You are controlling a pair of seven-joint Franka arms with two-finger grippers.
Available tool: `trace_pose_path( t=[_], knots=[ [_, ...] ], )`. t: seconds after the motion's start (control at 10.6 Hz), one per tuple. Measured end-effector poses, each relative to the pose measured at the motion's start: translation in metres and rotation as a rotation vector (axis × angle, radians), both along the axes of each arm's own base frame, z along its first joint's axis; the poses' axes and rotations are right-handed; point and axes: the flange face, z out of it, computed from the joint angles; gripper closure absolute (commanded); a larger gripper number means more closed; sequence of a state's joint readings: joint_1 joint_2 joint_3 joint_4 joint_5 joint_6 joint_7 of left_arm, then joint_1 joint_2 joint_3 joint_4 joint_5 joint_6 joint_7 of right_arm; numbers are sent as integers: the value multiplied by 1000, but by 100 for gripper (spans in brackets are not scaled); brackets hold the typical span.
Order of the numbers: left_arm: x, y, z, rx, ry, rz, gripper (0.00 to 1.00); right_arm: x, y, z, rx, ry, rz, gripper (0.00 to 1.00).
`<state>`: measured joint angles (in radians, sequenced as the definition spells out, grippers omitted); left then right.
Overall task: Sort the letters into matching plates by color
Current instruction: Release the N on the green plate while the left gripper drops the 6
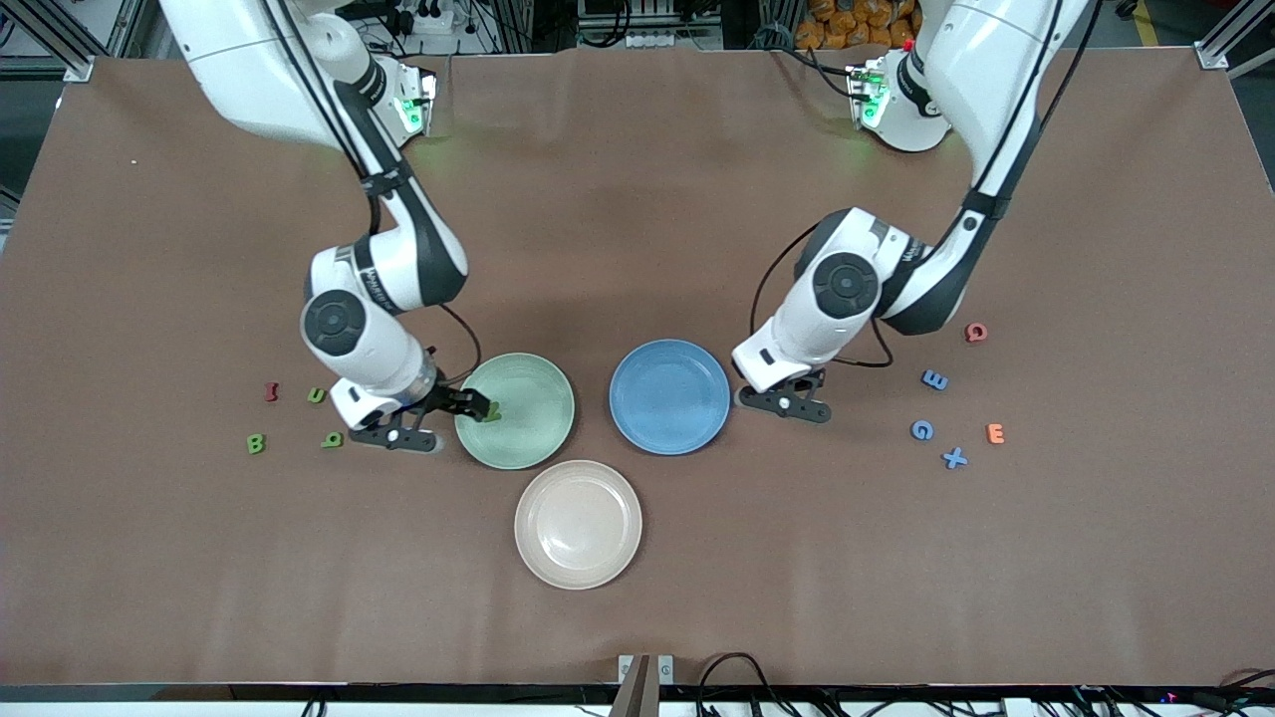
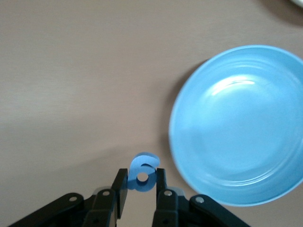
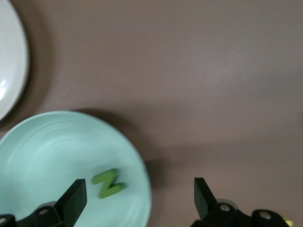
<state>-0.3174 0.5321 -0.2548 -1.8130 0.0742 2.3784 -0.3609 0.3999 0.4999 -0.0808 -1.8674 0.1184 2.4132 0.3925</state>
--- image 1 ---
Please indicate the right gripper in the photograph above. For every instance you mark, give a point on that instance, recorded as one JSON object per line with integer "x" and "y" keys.
{"x": 450, "y": 397}

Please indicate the pink foam letter Q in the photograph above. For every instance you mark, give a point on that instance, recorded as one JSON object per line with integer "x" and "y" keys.
{"x": 969, "y": 333}

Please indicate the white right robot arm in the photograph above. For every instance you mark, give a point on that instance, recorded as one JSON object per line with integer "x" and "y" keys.
{"x": 219, "y": 60}

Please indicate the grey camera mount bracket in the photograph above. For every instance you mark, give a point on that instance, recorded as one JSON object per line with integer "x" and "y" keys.
{"x": 637, "y": 687}

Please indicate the green foam letter B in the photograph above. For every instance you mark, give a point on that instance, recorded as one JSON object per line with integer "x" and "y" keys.
{"x": 256, "y": 444}

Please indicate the brown table cover sheet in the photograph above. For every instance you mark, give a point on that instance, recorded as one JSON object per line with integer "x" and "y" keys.
{"x": 637, "y": 249}

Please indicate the blue foam letter m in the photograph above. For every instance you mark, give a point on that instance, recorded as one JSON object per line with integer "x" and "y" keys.
{"x": 934, "y": 380}

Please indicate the green foam letter N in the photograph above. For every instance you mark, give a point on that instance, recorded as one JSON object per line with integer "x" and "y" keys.
{"x": 493, "y": 412}

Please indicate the pile of orange bags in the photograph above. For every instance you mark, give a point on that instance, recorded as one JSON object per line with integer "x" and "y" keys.
{"x": 842, "y": 25}

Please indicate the white plain power strip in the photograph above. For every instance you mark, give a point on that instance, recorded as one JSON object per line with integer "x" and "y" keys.
{"x": 657, "y": 40}

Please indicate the green plate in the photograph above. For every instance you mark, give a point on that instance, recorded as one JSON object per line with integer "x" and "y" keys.
{"x": 528, "y": 438}

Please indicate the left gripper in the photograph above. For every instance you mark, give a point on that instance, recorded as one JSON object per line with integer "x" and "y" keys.
{"x": 803, "y": 383}

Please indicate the blue plate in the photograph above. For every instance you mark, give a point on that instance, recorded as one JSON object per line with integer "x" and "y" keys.
{"x": 669, "y": 398}

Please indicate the white power strip with plugs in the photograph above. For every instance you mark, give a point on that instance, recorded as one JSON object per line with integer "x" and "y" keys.
{"x": 428, "y": 20}

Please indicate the beige plate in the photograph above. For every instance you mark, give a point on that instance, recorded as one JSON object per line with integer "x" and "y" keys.
{"x": 578, "y": 525}

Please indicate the aluminium frame profile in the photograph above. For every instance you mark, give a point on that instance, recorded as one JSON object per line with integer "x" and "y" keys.
{"x": 1245, "y": 45}
{"x": 78, "y": 68}

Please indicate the blue foam letter G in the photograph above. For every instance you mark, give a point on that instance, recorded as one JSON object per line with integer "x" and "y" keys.
{"x": 913, "y": 430}

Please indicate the blue foam letter X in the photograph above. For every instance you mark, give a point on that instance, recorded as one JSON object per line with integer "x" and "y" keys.
{"x": 955, "y": 459}

